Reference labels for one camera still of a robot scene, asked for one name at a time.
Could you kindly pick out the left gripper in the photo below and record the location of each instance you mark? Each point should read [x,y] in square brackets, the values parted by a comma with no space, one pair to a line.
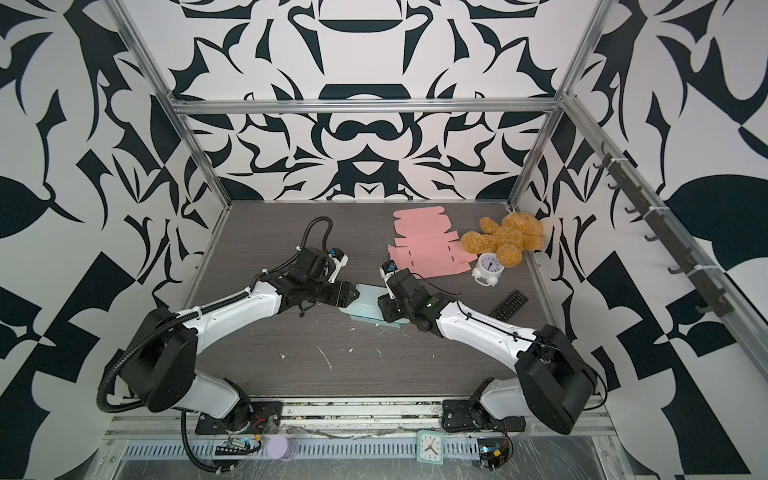
[342,293]

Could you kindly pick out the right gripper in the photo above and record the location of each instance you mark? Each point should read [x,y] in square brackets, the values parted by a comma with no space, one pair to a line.
[385,303]

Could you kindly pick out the light blue paper box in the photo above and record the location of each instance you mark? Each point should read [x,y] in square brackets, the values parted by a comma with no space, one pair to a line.
[365,308]

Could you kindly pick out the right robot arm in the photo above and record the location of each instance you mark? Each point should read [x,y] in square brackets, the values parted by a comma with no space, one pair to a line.
[552,381]

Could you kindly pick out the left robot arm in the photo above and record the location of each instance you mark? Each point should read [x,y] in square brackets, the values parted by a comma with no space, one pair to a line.
[159,372]

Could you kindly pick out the pink flat paper box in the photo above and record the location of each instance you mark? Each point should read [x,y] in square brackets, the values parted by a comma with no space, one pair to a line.
[427,244]

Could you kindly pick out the white alarm clock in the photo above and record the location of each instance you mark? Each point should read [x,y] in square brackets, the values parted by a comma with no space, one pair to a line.
[487,270]

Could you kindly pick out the black remote control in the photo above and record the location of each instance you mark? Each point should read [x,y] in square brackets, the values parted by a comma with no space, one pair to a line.
[507,308]

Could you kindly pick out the brown teddy bear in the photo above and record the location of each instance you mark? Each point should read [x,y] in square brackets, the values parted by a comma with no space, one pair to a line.
[508,239]

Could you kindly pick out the green square clock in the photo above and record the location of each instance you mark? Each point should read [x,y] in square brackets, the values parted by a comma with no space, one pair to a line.
[429,447]

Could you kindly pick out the purple round lid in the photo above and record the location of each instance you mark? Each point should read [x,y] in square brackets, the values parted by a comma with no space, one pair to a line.
[280,447]

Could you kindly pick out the right circuit board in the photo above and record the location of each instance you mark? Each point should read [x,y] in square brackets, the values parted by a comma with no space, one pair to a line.
[494,452]

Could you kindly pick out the circuit board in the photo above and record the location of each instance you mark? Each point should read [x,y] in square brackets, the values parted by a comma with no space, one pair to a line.
[494,452]
[238,447]

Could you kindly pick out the left circuit board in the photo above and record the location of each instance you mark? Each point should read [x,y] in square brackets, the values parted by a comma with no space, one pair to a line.
[238,447]

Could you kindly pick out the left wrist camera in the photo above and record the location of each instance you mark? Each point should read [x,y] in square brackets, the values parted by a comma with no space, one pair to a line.
[338,259]

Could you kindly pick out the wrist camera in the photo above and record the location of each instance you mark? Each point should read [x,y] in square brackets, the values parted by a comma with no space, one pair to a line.
[338,259]
[387,270]

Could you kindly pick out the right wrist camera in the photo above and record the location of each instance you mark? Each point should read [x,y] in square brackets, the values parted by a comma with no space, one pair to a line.
[387,270]

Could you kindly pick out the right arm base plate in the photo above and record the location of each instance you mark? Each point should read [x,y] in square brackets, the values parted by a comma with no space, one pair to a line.
[465,415]

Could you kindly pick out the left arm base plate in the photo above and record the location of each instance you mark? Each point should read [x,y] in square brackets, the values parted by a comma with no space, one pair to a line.
[258,414]

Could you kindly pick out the wall hook rail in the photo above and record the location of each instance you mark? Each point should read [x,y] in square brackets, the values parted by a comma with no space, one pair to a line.
[718,293]

